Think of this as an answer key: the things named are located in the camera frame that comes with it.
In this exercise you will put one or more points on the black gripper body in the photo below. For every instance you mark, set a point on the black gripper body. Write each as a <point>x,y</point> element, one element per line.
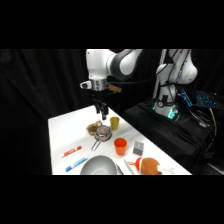
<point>100,96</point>

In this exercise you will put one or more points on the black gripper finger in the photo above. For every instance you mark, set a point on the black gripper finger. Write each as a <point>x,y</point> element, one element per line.
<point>97,108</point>
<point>104,113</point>

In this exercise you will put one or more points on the red marker pen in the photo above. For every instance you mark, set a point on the red marker pen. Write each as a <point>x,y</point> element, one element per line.
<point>71,151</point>

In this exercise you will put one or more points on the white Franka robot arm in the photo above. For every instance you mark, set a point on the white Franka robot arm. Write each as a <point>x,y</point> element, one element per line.
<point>100,65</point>

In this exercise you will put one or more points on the blue marker pen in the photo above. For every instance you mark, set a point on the blue marker pen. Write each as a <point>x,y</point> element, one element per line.
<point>76,164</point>

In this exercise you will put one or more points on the yellow-green plastic cup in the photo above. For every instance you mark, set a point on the yellow-green plastic cup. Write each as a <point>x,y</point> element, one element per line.
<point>114,123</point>

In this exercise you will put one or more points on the orange-brown wrist tag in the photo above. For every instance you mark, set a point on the orange-brown wrist tag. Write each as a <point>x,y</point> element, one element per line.
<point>115,88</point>

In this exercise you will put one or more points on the brown crumpled plush item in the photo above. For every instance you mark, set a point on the brown crumpled plush item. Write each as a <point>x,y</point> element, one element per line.
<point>92,128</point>

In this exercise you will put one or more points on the metal mesh strainer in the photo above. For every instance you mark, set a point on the metal mesh strainer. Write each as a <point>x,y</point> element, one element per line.
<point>102,132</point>

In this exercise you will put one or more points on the orange plastic cup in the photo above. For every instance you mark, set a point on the orange plastic cup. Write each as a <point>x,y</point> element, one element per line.
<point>120,146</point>

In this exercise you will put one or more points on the small grey box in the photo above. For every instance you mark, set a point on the small grey box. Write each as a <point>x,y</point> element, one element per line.
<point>138,148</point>

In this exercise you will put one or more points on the grey metal bowl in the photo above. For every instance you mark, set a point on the grey metal bowl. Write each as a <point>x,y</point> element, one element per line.
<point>99,166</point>

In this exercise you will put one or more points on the silver utensil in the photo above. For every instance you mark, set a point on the silver utensil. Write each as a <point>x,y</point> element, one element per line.
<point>119,169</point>

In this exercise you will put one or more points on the silver knife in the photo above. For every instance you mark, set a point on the silver knife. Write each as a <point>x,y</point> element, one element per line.
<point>128,167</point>

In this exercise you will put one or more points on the black cloth-covered stand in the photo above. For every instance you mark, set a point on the black cloth-covered stand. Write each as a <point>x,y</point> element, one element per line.
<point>160,133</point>

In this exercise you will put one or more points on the black curtain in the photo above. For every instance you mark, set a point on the black curtain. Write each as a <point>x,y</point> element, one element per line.
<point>40,93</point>

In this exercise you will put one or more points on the brown and orange plush toy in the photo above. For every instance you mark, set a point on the brown and orange plush toy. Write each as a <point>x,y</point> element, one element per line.
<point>149,166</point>

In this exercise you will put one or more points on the blue-lit electronic device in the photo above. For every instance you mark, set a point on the blue-lit electronic device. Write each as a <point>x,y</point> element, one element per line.
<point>185,97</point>

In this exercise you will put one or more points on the blue backlit keyboard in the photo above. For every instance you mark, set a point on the blue backlit keyboard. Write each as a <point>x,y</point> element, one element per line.
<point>207,99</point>

